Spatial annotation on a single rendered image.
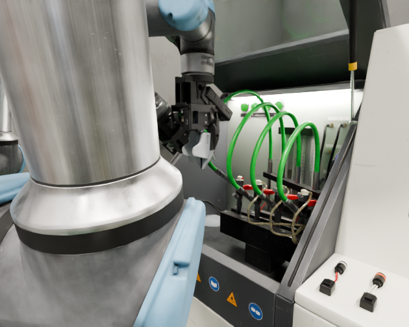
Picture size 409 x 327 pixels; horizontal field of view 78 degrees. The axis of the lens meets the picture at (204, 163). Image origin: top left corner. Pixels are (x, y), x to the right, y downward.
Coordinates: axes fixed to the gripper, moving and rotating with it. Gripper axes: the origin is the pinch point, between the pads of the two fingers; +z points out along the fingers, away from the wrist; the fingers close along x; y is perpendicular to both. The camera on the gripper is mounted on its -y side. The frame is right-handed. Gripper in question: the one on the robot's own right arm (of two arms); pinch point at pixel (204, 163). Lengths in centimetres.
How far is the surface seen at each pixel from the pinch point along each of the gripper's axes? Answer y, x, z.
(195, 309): -3.1, -7.4, 46.9
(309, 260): -10.4, 22.8, 20.1
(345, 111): -57, 12, -13
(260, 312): -3.0, 15.6, 33.4
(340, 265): -15.9, 27.5, 21.7
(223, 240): -30, -20, 39
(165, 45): -219, -326, -131
